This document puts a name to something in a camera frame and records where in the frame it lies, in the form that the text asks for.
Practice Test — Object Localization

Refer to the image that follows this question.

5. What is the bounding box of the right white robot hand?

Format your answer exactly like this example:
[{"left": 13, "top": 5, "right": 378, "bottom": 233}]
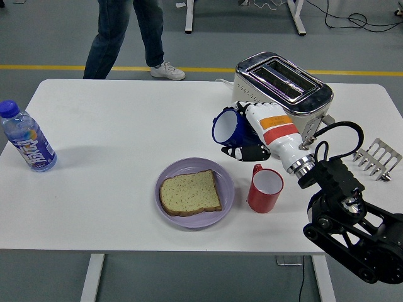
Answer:
[{"left": 220, "top": 99, "right": 305, "bottom": 167}]

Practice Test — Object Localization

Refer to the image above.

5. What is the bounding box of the blue enamel cup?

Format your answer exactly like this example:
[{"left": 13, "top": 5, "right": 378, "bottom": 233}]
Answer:
[{"left": 211, "top": 106, "right": 264, "bottom": 148}]

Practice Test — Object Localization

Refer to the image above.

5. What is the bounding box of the red enamel cup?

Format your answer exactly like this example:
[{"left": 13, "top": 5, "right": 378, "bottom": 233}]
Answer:
[{"left": 247, "top": 163, "right": 285, "bottom": 214}]

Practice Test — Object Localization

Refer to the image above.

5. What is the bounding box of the brown bread slice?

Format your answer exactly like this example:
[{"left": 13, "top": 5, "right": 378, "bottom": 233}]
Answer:
[{"left": 159, "top": 169, "right": 223, "bottom": 218}]

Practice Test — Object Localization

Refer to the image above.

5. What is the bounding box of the white background desk leg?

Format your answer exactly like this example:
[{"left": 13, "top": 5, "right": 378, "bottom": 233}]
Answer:
[
  {"left": 287, "top": 0, "right": 307, "bottom": 36},
  {"left": 184, "top": 0, "right": 195, "bottom": 35}
]

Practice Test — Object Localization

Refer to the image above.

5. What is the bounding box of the cream chrome toaster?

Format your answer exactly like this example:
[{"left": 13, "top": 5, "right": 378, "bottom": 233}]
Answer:
[{"left": 232, "top": 51, "right": 336, "bottom": 144}]

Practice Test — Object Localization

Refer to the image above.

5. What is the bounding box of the steel toast rack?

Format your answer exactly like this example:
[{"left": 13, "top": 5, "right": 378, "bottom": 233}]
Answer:
[{"left": 351, "top": 137, "right": 403, "bottom": 182}]

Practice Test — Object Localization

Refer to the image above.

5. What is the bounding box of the purple round plate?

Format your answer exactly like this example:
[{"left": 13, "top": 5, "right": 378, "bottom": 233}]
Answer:
[{"left": 154, "top": 157, "right": 236, "bottom": 230}]

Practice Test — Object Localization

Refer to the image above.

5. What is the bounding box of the grey floor socket plate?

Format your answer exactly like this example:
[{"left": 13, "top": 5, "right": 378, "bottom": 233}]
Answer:
[{"left": 276, "top": 255, "right": 303, "bottom": 267}]

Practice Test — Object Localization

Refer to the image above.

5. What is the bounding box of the white table leg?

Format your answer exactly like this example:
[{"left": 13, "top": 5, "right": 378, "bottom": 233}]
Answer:
[
  {"left": 79, "top": 253, "right": 106, "bottom": 302},
  {"left": 311, "top": 255, "right": 337, "bottom": 302}
]

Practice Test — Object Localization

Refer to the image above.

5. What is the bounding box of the person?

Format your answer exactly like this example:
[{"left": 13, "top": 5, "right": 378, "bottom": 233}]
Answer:
[{"left": 82, "top": 0, "right": 186, "bottom": 81}]

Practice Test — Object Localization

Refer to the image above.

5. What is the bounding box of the yellow floor tape line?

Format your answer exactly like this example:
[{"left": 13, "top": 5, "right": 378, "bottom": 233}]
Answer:
[{"left": 0, "top": 64, "right": 403, "bottom": 77}]

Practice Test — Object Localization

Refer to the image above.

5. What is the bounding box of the blue-capped water bottle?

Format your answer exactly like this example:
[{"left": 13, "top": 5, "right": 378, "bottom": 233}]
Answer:
[{"left": 0, "top": 99, "right": 58, "bottom": 173}]

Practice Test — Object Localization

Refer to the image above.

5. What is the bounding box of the thin white floor cable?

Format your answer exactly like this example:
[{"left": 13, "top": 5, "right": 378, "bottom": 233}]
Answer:
[{"left": 253, "top": 0, "right": 284, "bottom": 10}]

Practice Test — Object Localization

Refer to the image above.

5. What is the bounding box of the black floor cable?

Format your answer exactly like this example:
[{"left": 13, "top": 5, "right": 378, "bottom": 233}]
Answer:
[{"left": 307, "top": 0, "right": 403, "bottom": 32}]

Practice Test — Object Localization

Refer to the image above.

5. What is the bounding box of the black cable under table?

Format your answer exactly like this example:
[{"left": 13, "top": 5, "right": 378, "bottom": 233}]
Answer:
[{"left": 298, "top": 256, "right": 306, "bottom": 302}]

